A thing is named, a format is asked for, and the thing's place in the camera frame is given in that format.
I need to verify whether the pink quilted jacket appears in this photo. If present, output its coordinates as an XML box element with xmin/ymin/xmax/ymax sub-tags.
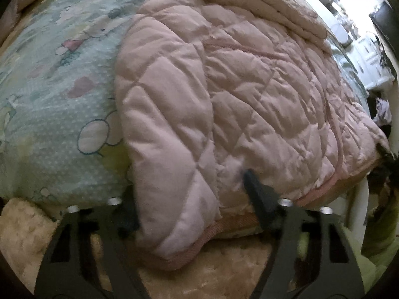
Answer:
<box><xmin>114</xmin><ymin>0</ymin><xmax>389</xmax><ymax>270</ymax></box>

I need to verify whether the beige fluffy rug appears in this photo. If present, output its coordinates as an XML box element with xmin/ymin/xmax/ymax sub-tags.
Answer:
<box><xmin>1</xmin><ymin>198</ymin><xmax>272</xmax><ymax>298</ymax></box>

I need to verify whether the light blue cartoon blanket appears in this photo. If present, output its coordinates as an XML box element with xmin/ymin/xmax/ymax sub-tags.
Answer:
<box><xmin>0</xmin><ymin>0</ymin><xmax>369</xmax><ymax>209</ymax></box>

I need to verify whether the white drawer cabinet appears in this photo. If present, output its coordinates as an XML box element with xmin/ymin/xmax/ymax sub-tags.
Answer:
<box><xmin>346</xmin><ymin>34</ymin><xmax>395</xmax><ymax>92</ymax></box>

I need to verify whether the white dressing table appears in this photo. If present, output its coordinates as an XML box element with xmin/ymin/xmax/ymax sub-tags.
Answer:
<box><xmin>304</xmin><ymin>0</ymin><xmax>352</xmax><ymax>47</ymax></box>

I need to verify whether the black wall television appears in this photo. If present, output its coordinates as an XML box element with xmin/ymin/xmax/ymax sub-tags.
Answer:
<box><xmin>369</xmin><ymin>1</ymin><xmax>398</xmax><ymax>60</ymax></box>

